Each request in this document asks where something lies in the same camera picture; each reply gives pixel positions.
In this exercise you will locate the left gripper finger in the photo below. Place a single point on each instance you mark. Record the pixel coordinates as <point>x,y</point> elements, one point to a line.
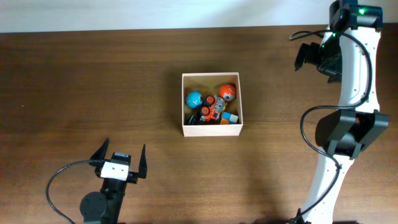
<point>99,156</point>
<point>142,172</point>

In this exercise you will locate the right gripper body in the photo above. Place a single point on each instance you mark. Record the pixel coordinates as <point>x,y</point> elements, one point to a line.
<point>311,54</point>

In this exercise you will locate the black toy wheel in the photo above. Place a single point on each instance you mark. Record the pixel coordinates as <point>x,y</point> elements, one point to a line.
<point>193,120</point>

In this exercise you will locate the blue eye ball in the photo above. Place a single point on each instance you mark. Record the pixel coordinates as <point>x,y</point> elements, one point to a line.
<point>194,99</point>

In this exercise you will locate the red eye ball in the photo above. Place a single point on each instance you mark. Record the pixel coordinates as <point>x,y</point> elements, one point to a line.
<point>227,92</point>

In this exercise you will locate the orange grey toy truck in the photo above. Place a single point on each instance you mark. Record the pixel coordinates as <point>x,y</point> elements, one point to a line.
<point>212,109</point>

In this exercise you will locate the colourful puzzle cube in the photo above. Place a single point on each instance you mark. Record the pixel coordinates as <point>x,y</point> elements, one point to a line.
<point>228,118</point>

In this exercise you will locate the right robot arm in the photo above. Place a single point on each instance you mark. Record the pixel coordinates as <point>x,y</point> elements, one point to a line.
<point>347,54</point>

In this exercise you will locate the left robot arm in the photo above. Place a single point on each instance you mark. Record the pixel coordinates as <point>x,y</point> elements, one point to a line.
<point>103,207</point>

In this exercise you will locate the white cardboard box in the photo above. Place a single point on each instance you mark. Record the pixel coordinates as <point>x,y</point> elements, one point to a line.
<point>209,84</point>

